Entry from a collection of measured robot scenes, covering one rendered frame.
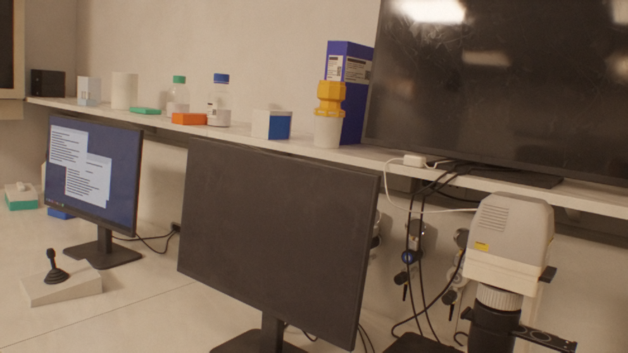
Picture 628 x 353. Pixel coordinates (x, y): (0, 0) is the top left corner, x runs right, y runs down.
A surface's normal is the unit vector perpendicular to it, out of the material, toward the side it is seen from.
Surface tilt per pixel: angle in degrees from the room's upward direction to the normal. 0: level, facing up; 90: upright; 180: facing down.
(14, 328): 0
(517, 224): 73
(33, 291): 10
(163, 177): 90
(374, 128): 86
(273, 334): 90
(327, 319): 86
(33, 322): 0
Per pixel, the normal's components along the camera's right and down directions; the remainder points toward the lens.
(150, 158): -0.59, 0.10
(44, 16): 0.80, 0.18
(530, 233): -0.54, -0.19
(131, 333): 0.09, -0.98
